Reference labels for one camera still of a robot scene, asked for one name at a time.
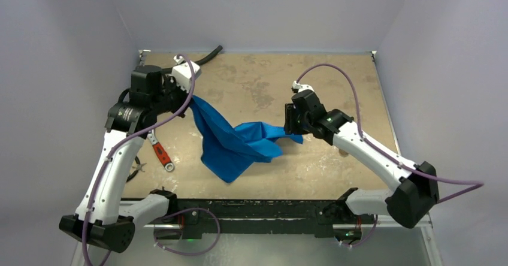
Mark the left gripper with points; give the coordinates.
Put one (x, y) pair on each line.
(171, 82)

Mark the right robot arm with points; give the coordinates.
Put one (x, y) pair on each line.
(411, 188)

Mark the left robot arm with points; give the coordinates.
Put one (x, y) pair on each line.
(98, 220)

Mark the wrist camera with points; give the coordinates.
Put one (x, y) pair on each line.
(181, 73)
(298, 87)

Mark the red handled wrench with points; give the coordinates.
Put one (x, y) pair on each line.
(160, 152)

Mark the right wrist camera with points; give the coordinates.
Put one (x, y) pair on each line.
(298, 87)

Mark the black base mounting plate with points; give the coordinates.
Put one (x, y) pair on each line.
(321, 218)

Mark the blue cloth napkin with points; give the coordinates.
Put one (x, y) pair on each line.
(229, 151)

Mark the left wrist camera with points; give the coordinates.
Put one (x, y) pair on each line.
(181, 73)

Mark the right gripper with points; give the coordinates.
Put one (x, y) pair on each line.
(290, 118)

